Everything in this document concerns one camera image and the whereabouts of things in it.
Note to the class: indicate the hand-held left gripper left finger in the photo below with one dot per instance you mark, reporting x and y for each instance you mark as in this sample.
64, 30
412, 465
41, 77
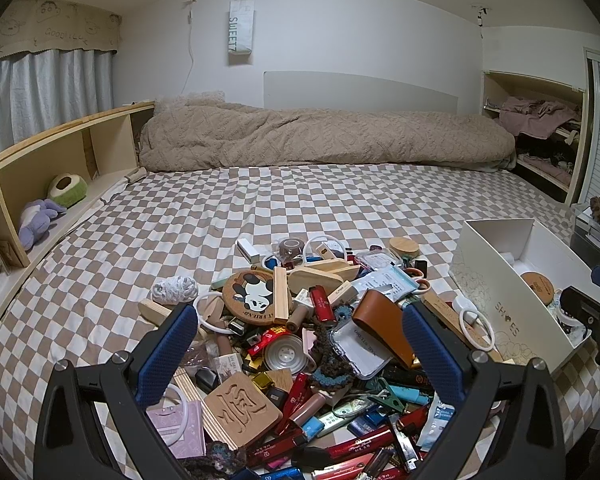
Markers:
165, 355

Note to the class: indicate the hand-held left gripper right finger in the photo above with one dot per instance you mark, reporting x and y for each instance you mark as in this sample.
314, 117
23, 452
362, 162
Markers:
432, 355

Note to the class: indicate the white shoe box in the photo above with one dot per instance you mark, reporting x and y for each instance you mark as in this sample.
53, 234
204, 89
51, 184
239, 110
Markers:
500, 310

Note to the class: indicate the clear bag brown cloth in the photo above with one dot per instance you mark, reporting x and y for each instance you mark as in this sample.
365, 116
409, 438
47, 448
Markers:
195, 355

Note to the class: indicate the small wooden block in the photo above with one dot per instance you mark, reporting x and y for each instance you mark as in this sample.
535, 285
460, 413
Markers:
155, 312

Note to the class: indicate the clear plastic storage bin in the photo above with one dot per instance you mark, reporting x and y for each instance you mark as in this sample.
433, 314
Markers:
582, 240

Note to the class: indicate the engraved wooden ruler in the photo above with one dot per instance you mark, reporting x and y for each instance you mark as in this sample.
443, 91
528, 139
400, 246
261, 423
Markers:
442, 310

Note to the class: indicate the round cork coasters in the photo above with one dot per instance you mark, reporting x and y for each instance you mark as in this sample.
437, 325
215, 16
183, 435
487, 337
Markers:
540, 287

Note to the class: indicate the white blue medicine packet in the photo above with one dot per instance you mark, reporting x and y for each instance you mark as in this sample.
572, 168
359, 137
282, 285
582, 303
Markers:
440, 420

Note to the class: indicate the white lace scrunchie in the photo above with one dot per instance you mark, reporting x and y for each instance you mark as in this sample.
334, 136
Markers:
175, 290

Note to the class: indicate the green plastic clip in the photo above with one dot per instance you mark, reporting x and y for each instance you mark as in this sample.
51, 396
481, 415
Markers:
380, 395

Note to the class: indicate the clear plastic card case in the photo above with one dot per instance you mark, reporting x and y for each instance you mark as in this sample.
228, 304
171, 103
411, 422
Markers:
365, 350

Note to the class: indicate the lilac card packet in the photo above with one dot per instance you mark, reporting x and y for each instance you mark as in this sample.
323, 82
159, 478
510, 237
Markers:
180, 430

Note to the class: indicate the white blue sachet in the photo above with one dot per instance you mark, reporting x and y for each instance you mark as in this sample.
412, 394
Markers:
380, 282

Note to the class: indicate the carved wooden block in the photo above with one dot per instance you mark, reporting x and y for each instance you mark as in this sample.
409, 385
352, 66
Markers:
240, 405

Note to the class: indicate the panda wooden coaster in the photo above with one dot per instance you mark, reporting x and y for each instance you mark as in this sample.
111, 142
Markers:
250, 295

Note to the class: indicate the blue brown crochet scrunchie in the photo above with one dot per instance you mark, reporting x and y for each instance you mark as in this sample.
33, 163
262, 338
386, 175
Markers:
330, 377

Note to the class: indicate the bamboo round lid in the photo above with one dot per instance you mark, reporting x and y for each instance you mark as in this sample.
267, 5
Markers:
404, 247

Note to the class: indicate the pile of colourful lighters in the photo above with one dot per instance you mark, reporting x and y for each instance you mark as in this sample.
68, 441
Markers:
360, 440

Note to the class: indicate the purple blue crochet flower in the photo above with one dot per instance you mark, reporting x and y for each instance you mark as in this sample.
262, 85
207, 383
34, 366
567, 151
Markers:
215, 460

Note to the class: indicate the white round perforated lid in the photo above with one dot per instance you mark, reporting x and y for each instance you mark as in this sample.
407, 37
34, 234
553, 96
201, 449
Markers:
285, 352

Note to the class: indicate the light wooden strip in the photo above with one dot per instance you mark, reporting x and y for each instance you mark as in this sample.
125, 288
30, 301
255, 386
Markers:
281, 295

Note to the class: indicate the small white box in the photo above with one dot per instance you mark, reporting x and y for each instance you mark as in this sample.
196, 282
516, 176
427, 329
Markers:
246, 250

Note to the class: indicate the dark clothes pile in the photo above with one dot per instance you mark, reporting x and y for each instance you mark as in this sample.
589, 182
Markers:
550, 155

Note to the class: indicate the oval wooden board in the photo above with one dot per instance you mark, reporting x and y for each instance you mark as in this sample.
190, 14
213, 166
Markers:
315, 280

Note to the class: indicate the brown lipstick tube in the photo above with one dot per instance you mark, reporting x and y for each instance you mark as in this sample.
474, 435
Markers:
302, 410

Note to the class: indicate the brown tape roll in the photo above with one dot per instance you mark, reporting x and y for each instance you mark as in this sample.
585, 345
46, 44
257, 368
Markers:
287, 249

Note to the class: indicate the pink clothes pile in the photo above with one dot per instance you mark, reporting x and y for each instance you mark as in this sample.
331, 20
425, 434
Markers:
535, 115

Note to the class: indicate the purple plush toy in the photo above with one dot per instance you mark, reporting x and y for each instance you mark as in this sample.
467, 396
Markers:
35, 220

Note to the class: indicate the green avocado plush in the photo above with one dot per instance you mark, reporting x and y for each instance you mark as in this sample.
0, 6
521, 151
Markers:
67, 191

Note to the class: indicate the checkered bed sheet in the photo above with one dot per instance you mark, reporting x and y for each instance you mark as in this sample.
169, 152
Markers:
280, 200

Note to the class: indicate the built-in closet shelf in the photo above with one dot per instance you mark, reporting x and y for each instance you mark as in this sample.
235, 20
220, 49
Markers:
535, 85

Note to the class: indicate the wooden headboard shelf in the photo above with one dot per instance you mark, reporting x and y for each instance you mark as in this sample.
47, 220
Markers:
55, 155

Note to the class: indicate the beige quilt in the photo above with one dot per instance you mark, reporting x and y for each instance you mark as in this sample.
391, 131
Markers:
305, 135

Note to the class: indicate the pale blue curtain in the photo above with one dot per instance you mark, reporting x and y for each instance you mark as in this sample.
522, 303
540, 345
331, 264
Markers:
45, 100

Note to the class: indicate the white hanging paper bag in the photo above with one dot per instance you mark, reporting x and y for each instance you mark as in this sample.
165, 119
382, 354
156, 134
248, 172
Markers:
241, 30

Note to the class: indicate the beige drawn curtain valance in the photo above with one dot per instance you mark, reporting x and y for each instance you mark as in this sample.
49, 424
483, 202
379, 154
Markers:
55, 25

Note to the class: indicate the wall hook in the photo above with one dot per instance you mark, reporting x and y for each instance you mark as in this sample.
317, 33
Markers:
481, 15

